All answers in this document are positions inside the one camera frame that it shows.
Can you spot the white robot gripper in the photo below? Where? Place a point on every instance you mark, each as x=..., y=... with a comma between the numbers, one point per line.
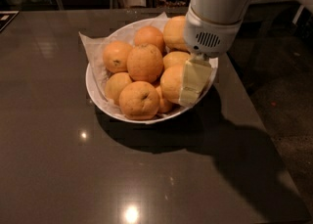
x=210, y=37

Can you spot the large orange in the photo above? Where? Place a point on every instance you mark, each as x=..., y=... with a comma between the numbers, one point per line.
x=171, y=83

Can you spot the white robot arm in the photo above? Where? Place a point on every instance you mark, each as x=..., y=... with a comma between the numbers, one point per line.
x=227, y=11

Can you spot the white ceramic bowl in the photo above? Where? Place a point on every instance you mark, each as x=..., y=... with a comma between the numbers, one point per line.
x=98, y=94

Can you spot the orange middle right small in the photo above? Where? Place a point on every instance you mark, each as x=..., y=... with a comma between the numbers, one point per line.
x=175, y=58

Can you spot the small hidden orange bottom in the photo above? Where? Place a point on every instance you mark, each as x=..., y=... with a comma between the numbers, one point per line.
x=165, y=106

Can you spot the orange top right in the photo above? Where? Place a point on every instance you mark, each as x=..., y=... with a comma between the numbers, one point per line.
x=173, y=33

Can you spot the orange centre top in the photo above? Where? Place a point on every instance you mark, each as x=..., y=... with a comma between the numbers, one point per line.
x=145, y=63

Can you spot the orange top middle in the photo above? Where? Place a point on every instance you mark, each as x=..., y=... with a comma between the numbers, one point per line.
x=149, y=35

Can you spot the orange front bottom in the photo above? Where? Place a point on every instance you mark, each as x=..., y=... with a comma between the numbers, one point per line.
x=139, y=101

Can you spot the white paper liner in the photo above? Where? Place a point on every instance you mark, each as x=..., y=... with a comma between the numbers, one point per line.
x=93, y=48

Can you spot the orange left with spot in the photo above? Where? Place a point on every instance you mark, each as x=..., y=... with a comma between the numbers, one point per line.
x=115, y=56

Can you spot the orange lower left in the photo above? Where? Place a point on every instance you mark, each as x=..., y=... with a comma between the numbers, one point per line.
x=115, y=85

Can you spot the dark side counter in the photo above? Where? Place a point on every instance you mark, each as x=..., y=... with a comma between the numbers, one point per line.
x=276, y=11

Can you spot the black white card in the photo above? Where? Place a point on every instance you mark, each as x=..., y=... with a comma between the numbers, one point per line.
x=6, y=17

